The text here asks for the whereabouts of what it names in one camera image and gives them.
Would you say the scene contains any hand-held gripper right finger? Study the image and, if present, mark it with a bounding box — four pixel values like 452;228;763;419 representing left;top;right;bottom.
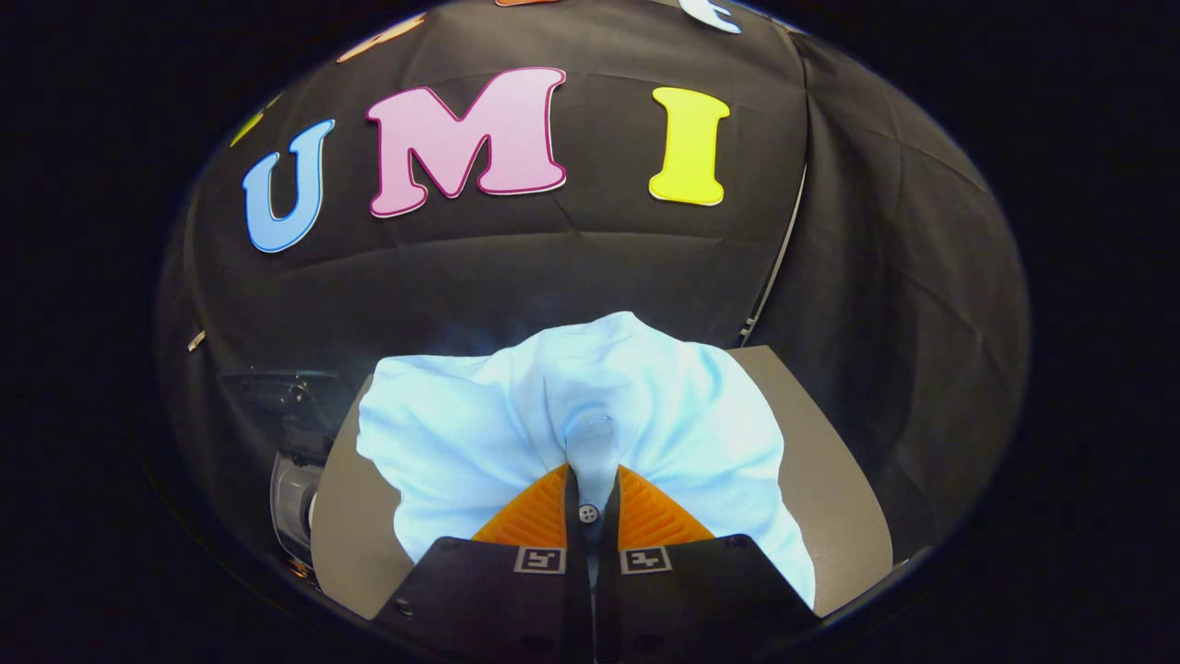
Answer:
595;464;821;664

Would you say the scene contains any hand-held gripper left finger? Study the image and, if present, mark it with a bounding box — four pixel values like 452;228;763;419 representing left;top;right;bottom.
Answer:
369;464;596;664

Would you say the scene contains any light blue shirt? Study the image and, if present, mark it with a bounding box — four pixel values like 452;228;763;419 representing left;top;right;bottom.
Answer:
356;311;818;610

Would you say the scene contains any dark washing machine lid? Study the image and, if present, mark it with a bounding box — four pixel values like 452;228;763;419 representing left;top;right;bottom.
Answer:
219;369;344;453

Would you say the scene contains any black backdrop cloth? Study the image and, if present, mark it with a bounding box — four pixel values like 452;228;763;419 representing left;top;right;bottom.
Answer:
155;0;1032;591

